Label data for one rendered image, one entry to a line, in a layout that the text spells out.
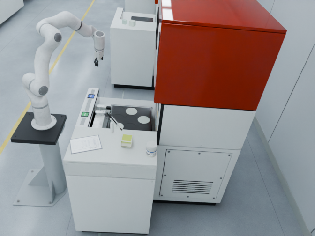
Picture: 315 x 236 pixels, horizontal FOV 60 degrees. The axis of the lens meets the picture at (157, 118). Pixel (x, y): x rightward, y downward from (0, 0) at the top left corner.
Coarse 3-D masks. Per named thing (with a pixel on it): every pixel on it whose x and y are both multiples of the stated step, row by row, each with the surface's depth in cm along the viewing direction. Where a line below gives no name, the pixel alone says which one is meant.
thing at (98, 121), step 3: (105, 111) 236; (96, 117) 229; (99, 117) 229; (102, 117) 230; (96, 120) 226; (99, 120) 226; (102, 120) 226; (93, 123) 223; (96, 123) 223; (99, 123) 223; (102, 123) 224; (93, 126) 219; (96, 126) 220; (99, 126) 220; (102, 126) 222
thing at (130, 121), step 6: (114, 108) 238; (120, 108) 239; (126, 108) 239; (138, 108) 241; (144, 108) 242; (150, 108) 242; (114, 114) 231; (120, 114) 232; (126, 114) 232; (138, 114) 234; (144, 114) 235; (150, 114) 235; (120, 120) 226; (126, 120) 226; (132, 120) 227; (150, 120) 229; (108, 126) 218; (126, 126) 220; (132, 126) 221; (138, 126) 222; (144, 126) 222; (150, 126) 223
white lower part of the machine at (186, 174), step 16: (160, 160) 229; (176, 160) 229; (192, 160) 229; (208, 160) 229; (224, 160) 229; (160, 176) 242; (176, 176) 242; (192, 176) 242; (208, 176) 242; (224, 176) 242; (160, 192) 256; (176, 192) 257; (192, 192) 258; (208, 192) 257
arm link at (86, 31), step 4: (84, 24) 200; (80, 28) 198; (84, 28) 200; (88, 28) 204; (92, 28) 218; (80, 32) 201; (84, 32) 202; (88, 32) 205; (92, 32) 221; (84, 36) 207; (88, 36) 207; (92, 36) 222
